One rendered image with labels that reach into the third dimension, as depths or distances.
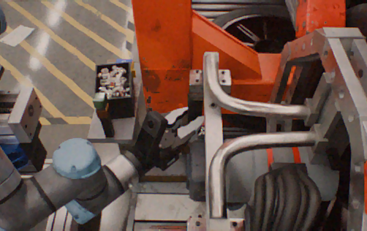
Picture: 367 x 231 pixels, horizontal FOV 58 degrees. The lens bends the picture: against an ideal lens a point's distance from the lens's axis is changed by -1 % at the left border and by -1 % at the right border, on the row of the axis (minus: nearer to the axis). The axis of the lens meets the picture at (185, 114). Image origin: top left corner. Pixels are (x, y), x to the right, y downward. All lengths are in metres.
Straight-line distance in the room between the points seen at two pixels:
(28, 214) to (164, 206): 0.96
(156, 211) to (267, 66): 0.77
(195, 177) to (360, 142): 0.81
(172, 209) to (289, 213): 1.07
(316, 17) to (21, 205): 0.61
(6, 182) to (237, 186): 0.39
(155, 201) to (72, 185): 0.93
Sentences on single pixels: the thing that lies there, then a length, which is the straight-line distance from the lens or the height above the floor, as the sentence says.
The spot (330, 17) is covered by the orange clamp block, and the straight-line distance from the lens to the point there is 0.70.
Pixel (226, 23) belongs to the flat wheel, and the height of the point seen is 0.50.
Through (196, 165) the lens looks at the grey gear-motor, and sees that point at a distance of 1.22.
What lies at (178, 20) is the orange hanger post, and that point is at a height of 0.92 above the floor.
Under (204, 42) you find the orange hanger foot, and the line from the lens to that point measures 1.02.
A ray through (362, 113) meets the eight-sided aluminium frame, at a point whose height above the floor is 1.12.
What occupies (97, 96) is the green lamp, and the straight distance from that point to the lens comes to 1.11.
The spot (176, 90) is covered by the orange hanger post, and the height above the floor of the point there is 0.65.
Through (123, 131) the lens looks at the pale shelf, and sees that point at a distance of 1.27.
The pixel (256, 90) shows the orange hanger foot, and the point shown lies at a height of 0.65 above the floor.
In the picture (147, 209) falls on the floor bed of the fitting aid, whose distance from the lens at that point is 1.51.
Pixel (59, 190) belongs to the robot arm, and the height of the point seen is 0.93.
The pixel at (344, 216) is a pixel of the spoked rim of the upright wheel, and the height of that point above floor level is 0.79.
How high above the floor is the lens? 1.44
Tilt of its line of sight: 50 degrees down
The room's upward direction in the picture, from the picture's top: straight up
